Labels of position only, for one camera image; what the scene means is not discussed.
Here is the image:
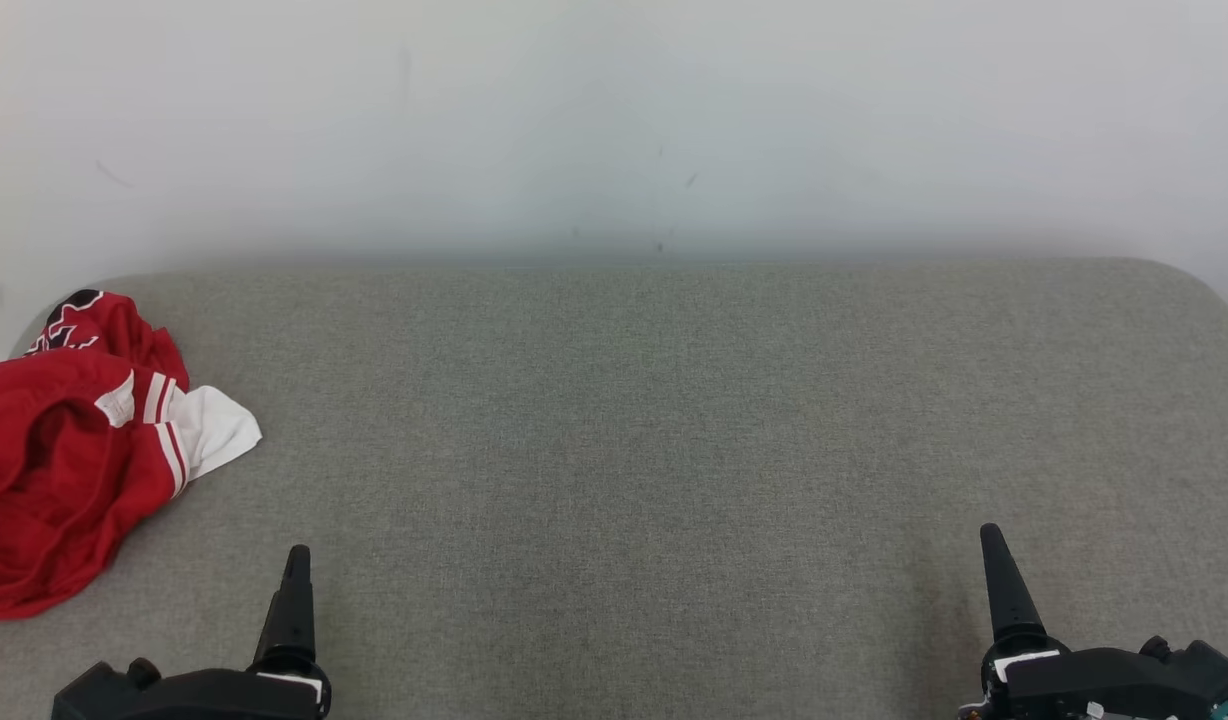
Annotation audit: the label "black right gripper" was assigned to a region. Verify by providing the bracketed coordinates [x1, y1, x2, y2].
[974, 522, 1217, 720]

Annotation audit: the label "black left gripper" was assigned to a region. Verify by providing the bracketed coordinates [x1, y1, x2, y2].
[144, 545, 332, 720]

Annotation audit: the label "red shorts with white stripe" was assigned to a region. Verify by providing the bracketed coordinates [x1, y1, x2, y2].
[0, 400, 180, 622]

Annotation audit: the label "red white sleeved jersey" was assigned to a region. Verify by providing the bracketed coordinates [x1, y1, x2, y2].
[0, 288, 263, 501]

